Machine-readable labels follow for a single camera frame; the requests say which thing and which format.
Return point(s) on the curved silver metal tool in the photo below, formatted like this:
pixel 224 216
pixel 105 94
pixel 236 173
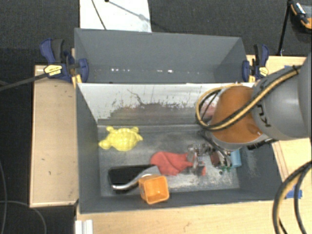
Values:
pixel 129 184

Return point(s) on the yellow toy turtle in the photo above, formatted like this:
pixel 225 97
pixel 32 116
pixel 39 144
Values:
pixel 123 139

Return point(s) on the pale wood flat board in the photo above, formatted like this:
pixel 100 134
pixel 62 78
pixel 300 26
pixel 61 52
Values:
pixel 53 140

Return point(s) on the light blue cylinder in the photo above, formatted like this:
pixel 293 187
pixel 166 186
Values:
pixel 236 158

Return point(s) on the red cloth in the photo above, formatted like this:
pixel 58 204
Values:
pixel 170 163

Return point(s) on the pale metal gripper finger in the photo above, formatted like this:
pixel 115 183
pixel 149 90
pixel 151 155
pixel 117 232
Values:
pixel 200 167
pixel 193 153

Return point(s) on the grey metal bin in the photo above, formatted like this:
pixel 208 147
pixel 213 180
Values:
pixel 146 55

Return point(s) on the orange plastic cup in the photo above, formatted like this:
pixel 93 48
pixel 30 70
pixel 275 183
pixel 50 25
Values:
pixel 154 189

